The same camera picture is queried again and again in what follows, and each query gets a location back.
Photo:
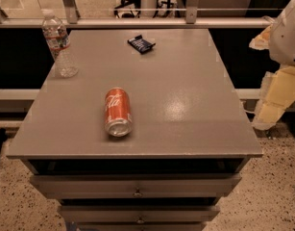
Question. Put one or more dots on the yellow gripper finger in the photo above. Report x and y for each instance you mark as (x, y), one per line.
(277, 93)
(261, 41)

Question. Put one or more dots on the orange coke can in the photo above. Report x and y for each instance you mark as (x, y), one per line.
(118, 118)

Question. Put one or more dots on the metal window railing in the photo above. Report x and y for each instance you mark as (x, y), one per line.
(29, 14)

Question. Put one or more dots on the dark blue snack packet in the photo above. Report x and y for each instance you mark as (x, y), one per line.
(140, 44)

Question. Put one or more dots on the grey drawer cabinet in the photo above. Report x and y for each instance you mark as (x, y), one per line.
(187, 119)

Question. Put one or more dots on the clear plastic water bottle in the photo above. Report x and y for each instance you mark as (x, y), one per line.
(58, 41)

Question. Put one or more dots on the upper grey drawer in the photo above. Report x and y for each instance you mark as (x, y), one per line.
(135, 186)

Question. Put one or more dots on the grey drawer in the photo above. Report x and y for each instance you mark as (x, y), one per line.
(138, 214)
(135, 186)

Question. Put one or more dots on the lower grey drawer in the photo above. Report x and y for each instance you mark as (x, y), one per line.
(138, 214)

